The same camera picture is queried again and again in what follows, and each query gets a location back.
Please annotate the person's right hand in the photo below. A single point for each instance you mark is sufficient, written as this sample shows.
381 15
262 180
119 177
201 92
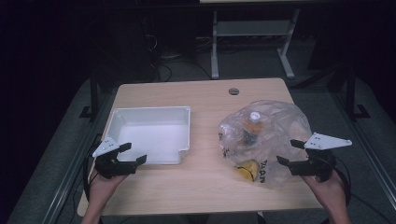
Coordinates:
331 189

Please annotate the orange drink bottle white cap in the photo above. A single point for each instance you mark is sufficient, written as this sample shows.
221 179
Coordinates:
252 127

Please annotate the white plastic tray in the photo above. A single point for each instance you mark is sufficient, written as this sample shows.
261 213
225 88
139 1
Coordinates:
152 140

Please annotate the yellow packet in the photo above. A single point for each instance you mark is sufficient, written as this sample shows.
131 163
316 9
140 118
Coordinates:
249 169

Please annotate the grey round table grommet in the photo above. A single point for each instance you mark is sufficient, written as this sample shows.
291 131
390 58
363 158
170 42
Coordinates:
233 91

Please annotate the aluminium floor rail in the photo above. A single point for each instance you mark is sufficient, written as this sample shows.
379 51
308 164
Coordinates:
67 183
367 146

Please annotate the clear plastic bag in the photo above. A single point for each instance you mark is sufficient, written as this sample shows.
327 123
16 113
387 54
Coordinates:
280 124

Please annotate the person's left hand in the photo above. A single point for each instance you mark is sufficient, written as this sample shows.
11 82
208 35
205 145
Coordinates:
102 188

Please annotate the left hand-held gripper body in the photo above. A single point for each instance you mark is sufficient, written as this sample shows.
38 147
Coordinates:
110 166

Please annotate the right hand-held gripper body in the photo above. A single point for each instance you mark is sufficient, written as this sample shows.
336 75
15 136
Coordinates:
320 165

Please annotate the white metal desk frame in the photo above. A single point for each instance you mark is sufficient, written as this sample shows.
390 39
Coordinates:
249 28

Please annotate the black metal stand leg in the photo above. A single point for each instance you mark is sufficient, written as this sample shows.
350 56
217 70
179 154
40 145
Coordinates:
93 99
351 96

